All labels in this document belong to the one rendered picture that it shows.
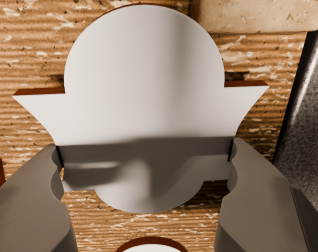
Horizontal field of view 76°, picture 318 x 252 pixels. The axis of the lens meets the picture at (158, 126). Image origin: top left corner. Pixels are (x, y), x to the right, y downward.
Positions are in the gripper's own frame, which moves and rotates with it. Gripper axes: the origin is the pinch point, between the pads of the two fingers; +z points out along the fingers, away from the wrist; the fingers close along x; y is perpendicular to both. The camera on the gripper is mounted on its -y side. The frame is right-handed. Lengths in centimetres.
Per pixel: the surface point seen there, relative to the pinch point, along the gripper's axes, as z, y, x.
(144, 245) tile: -0.1, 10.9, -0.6
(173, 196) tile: -0.2, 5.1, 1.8
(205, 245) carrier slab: 0.5, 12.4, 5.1
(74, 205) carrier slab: 1.0, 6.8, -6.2
